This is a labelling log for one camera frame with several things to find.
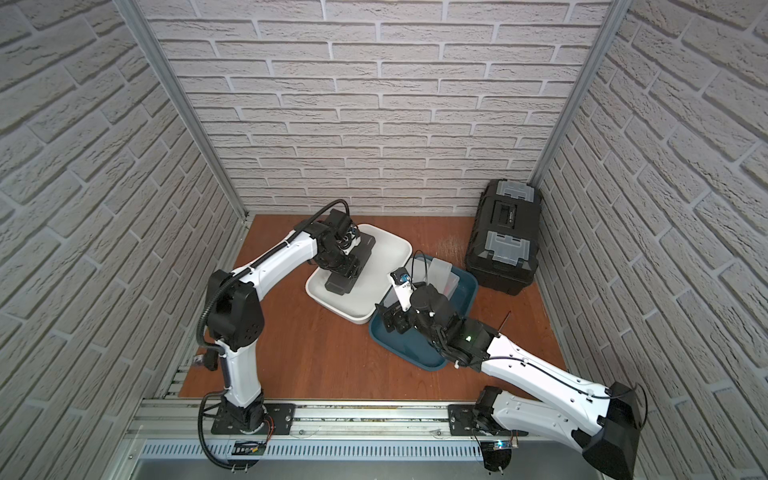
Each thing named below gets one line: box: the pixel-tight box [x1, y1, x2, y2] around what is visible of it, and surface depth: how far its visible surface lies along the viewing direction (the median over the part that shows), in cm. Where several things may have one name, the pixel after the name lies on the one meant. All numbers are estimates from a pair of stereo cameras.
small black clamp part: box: [203, 348, 219, 371], surface depth 84 cm
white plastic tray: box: [306, 224, 413, 324], surface depth 99 cm
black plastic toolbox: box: [465, 178, 542, 295], surface depth 93 cm
